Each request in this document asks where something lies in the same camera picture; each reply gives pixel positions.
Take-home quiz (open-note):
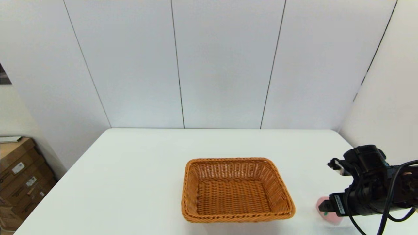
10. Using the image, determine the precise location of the pink toy peach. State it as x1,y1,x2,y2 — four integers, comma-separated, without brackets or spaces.
316,196,344,226

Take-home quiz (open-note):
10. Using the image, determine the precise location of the orange woven wicker basket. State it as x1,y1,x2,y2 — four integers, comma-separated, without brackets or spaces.
181,158,296,223

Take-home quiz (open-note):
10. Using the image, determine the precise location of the brown cardboard box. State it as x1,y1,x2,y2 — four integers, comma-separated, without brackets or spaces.
0,151,45,186
0,182,58,222
0,137,36,164
0,165,54,205

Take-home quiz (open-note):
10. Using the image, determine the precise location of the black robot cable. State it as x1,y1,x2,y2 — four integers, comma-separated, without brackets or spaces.
345,183,368,235
376,159,418,235

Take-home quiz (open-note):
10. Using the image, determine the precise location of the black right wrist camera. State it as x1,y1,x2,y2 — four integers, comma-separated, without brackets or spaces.
343,145,391,178

